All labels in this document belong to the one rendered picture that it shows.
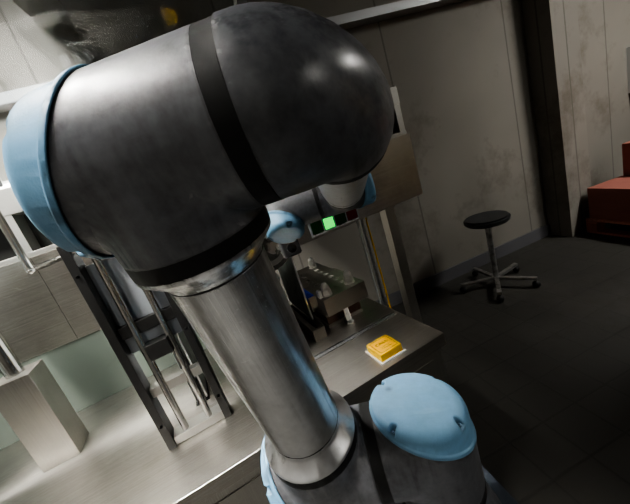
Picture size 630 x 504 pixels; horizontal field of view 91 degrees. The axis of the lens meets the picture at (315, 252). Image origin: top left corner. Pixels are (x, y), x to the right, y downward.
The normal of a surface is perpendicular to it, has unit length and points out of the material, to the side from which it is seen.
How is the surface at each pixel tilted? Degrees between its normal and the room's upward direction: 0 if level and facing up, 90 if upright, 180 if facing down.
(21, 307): 90
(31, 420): 90
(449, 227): 90
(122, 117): 79
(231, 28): 56
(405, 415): 8
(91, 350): 90
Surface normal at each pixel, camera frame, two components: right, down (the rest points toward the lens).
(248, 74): 0.05, 0.12
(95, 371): 0.40, 0.12
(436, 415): -0.18, -0.95
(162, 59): -0.18, -0.24
